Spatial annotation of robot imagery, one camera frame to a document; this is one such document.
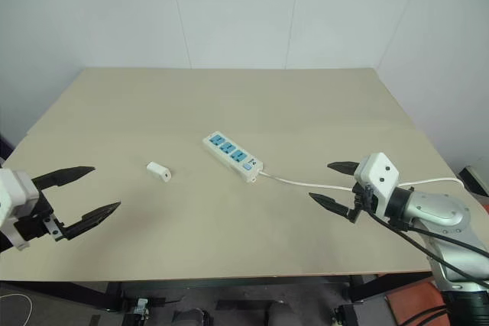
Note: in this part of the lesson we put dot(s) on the small white plug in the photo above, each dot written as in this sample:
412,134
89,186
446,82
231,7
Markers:
157,170

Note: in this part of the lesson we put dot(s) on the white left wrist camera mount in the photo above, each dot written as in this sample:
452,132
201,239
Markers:
15,188

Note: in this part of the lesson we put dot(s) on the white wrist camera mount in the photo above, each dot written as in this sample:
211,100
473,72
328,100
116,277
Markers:
376,173
15,188

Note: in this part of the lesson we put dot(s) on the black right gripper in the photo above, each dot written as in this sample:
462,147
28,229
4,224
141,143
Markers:
362,200

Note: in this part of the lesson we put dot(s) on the orange red pad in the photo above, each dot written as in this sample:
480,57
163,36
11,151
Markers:
416,297

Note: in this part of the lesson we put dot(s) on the black table frame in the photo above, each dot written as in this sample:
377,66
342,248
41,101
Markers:
198,283

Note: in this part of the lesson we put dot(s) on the white power strip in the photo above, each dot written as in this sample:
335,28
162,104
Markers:
229,149

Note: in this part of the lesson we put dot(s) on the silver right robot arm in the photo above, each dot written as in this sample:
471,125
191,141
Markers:
435,207

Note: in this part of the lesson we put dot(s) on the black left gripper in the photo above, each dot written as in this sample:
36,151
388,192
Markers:
36,223

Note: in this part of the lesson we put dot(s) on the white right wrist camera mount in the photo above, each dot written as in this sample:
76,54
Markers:
376,173

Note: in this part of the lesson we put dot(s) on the metal caster bracket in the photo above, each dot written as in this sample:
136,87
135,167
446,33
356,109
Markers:
344,315
141,307

